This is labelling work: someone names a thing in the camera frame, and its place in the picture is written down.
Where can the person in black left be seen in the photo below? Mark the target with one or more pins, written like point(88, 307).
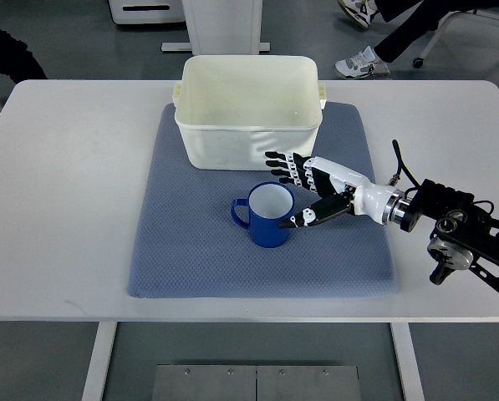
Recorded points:
point(17, 61)

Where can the white pedestal column base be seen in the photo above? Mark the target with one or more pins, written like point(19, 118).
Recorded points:
point(221, 27)

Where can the white plastic box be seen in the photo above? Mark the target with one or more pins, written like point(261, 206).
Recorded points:
point(232, 109)

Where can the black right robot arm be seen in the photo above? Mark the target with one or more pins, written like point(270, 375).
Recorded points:
point(464, 237)

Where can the white grey sneaker lower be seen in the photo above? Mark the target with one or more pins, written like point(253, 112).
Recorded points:
point(364, 64)

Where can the person's black trouser legs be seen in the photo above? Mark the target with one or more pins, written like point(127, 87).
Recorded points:
point(425, 16)

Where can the white grey sneaker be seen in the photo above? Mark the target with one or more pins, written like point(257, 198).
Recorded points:
point(364, 64)
point(361, 12)

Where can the white cabinet with slot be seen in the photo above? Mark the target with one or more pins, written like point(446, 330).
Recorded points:
point(146, 12)

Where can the left white table leg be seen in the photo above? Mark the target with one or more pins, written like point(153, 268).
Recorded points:
point(99, 361)

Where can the white table leg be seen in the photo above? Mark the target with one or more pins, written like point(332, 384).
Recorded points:
point(99, 361)
point(406, 362)

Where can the white grey sneaker upper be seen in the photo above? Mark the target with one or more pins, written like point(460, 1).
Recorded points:
point(361, 12)

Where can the blue enamel mug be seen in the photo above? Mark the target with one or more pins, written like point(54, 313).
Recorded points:
point(260, 213)

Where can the right white table leg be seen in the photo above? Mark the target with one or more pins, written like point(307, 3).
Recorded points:
point(406, 362)

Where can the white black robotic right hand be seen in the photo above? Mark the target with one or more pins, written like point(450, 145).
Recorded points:
point(340, 190)

